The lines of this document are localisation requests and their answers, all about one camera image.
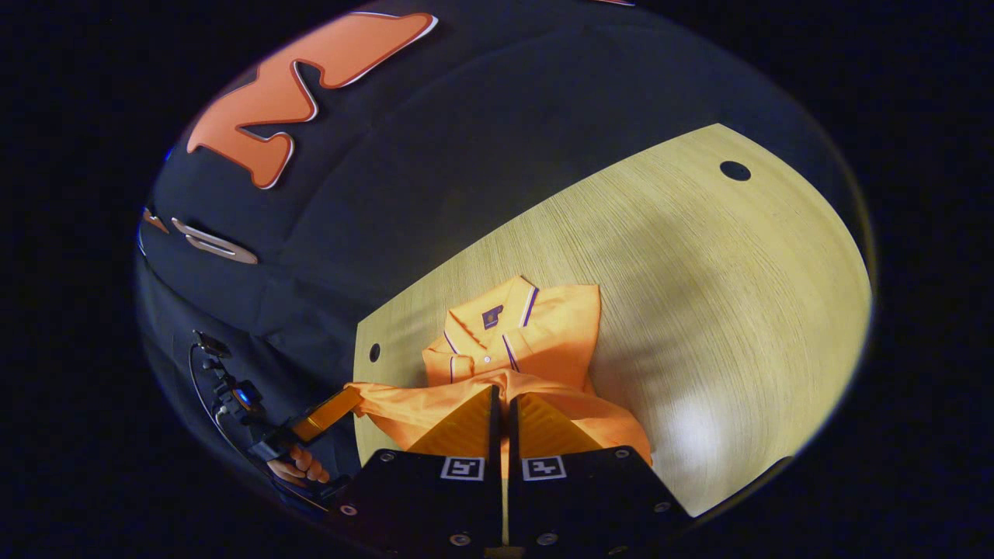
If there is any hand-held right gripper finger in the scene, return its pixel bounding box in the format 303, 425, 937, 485
507, 392, 693, 558
335, 385, 504, 558

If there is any orange T-shirt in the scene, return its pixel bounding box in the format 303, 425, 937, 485
344, 275, 655, 482

